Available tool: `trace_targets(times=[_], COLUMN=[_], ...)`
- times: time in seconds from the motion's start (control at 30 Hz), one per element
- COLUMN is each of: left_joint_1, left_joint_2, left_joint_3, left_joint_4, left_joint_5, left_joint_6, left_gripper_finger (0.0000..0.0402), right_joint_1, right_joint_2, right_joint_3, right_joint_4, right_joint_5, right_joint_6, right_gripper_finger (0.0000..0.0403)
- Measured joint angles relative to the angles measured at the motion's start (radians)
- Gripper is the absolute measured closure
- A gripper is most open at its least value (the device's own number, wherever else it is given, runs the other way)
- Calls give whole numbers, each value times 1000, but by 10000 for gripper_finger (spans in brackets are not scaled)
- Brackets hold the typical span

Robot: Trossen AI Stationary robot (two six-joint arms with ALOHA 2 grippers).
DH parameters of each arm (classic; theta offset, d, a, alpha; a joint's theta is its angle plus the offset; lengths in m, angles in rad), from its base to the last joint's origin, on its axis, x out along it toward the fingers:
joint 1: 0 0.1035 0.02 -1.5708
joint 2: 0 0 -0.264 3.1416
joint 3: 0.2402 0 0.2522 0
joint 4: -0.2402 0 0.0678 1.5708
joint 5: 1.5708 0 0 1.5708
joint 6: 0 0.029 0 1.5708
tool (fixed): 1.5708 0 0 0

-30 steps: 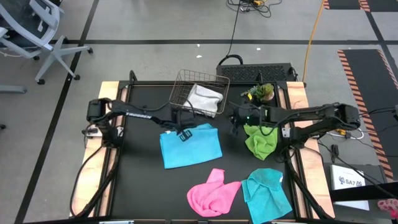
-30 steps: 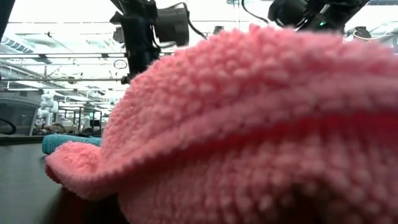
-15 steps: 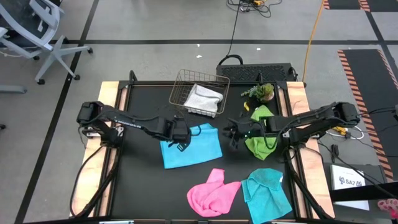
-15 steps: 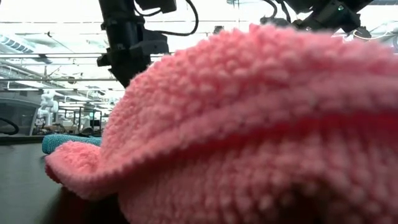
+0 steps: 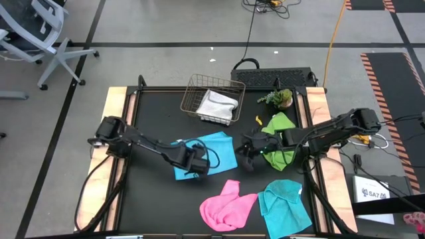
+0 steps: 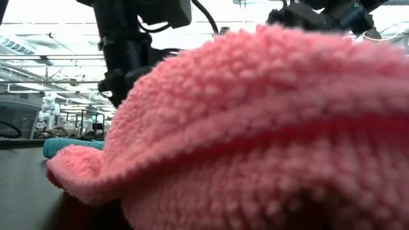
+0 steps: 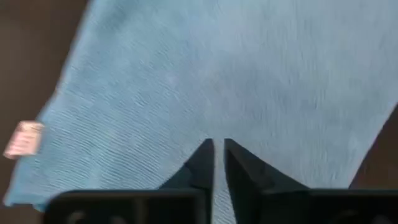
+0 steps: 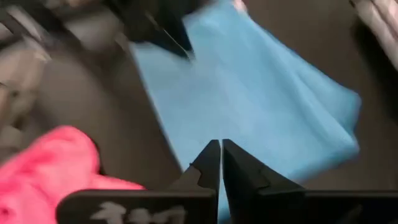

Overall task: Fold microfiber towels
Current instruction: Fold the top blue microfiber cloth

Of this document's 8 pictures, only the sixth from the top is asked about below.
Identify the black metal rack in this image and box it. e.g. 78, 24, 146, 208
59, 110, 106, 141

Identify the blue towel with white tag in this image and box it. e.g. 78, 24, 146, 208
43, 137, 105, 160

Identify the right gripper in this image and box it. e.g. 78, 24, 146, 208
266, 3, 330, 31

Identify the black ceiling device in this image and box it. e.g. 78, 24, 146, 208
362, 27, 383, 42

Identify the black aluminium station frame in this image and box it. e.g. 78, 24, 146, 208
0, 0, 9, 26

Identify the grey machine cabinet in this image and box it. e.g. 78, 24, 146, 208
0, 100, 41, 140

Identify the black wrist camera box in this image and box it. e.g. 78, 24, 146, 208
137, 0, 192, 29

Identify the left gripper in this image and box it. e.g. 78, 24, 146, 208
92, 0, 153, 108

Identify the pink microfiber towel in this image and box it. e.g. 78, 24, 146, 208
45, 24, 409, 230

